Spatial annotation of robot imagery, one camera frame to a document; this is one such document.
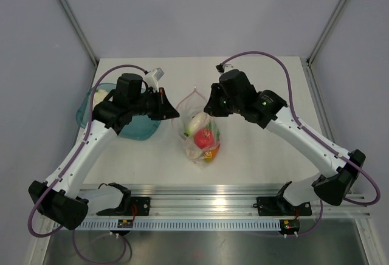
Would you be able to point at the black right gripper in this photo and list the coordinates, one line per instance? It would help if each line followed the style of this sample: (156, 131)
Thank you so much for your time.
(212, 107)

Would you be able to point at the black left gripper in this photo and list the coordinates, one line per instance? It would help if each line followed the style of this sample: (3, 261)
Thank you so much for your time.
(165, 109)

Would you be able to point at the white eggplant green stem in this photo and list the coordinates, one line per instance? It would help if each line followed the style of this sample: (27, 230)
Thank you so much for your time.
(200, 120)

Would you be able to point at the clear pink zip top bag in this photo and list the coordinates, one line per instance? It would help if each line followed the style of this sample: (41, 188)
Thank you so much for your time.
(188, 107)

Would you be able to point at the red tomato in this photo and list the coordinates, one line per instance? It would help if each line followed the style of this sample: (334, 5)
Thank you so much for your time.
(204, 138)

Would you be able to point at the red orange mango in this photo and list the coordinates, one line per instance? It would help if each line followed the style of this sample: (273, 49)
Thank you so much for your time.
(209, 155)

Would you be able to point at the green lettuce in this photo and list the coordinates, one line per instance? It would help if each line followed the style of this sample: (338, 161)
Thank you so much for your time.
(211, 126)

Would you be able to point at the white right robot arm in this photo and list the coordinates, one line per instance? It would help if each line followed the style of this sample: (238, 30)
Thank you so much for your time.
(338, 167)

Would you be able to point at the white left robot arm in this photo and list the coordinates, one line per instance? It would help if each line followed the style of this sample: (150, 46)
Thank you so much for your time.
(58, 196)

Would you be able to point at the teal plastic container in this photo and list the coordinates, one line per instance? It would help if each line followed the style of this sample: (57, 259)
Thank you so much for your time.
(141, 127)

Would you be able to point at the white cauliflower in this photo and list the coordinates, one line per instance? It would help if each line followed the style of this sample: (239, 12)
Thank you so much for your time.
(99, 96)

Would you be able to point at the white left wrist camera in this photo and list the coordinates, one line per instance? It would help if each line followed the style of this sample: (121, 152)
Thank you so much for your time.
(152, 78)

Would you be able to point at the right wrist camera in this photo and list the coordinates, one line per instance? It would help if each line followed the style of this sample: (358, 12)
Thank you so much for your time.
(221, 68)

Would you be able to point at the aluminium frame rail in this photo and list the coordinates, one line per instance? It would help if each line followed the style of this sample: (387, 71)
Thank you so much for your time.
(203, 201)

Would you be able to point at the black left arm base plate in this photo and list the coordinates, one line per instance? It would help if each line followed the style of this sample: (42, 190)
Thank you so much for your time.
(135, 205)

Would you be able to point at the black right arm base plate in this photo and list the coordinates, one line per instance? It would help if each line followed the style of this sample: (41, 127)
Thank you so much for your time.
(275, 206)

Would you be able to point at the white slotted cable duct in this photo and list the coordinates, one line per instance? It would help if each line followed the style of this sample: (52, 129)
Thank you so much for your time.
(144, 224)

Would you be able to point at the left aluminium corner post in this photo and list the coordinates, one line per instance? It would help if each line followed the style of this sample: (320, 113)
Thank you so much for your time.
(73, 21)

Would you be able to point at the aluminium corner post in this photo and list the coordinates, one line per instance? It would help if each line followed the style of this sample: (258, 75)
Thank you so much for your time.
(73, 21)
(326, 32)

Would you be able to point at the right aluminium corner post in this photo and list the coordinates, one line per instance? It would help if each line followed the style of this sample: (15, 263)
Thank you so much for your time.
(326, 32)

